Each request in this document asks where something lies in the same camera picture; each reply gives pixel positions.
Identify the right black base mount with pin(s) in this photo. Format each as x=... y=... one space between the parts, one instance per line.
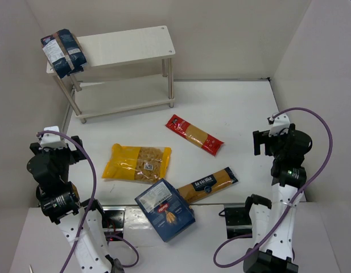
x=237 y=220

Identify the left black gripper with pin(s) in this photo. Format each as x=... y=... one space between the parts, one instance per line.
x=76 y=143

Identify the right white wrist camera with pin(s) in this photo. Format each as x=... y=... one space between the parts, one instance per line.
x=278 y=124

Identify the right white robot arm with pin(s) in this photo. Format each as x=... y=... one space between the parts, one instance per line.
x=273 y=218

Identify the dark blue pasta bag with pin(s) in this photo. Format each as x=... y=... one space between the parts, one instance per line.
x=64 y=53

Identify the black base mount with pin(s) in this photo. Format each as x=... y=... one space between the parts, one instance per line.
x=113 y=222
x=237 y=220

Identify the white two-tier shelf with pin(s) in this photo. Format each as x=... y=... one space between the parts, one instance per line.
x=125 y=70

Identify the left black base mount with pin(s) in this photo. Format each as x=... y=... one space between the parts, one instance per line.
x=113 y=222

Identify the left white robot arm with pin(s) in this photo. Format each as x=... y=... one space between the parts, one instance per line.
x=80 y=222

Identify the blue la skilla spaghetti packet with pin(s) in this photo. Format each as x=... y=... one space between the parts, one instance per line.
x=206 y=186

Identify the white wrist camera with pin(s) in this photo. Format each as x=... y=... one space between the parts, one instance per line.
x=51 y=141
x=278 y=124

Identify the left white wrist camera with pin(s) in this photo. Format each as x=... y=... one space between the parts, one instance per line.
x=51 y=141

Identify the red spaghetti packet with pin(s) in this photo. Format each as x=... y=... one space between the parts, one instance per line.
x=194 y=135

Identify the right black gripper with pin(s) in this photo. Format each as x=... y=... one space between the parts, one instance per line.
x=259 y=141

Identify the yellow fusilli pasta bag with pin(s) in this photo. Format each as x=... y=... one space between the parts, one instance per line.
x=145 y=164

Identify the blue spaghetti box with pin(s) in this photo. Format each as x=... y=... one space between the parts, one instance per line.
x=168 y=213

